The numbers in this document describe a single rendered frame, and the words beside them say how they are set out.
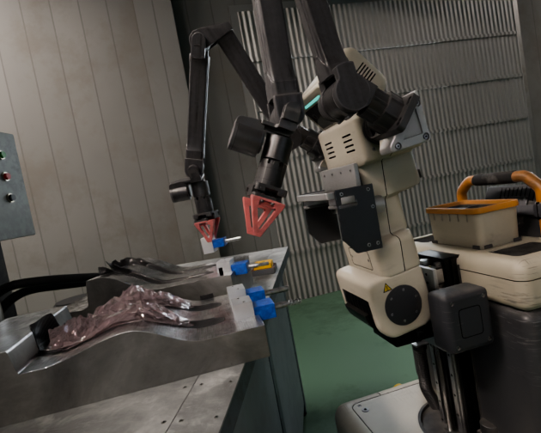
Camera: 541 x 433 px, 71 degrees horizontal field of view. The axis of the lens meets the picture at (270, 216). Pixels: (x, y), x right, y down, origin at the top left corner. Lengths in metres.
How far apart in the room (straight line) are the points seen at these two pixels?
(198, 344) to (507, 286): 0.74
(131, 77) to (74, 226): 1.36
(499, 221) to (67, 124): 3.26
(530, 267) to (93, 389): 0.92
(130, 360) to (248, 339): 0.19
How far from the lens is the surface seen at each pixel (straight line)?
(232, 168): 3.53
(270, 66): 0.80
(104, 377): 0.69
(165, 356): 0.66
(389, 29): 4.34
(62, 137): 3.67
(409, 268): 1.04
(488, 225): 1.18
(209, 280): 0.95
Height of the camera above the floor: 1.07
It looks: 4 degrees down
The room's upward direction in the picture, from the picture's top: 10 degrees counter-clockwise
